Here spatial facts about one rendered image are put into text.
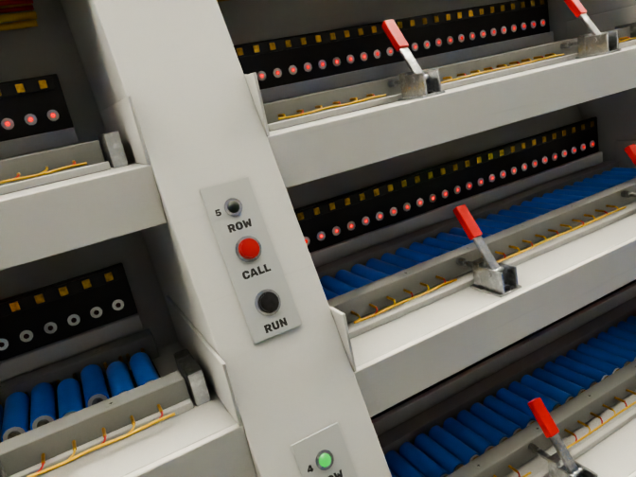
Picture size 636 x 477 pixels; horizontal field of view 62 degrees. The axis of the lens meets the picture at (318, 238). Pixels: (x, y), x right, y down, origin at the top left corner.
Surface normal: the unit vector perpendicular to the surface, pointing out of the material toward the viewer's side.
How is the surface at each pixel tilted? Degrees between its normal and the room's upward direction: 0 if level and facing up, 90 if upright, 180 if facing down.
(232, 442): 111
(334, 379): 90
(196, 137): 90
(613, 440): 21
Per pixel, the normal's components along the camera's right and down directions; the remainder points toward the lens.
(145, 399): 0.46, 0.15
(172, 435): -0.20, -0.94
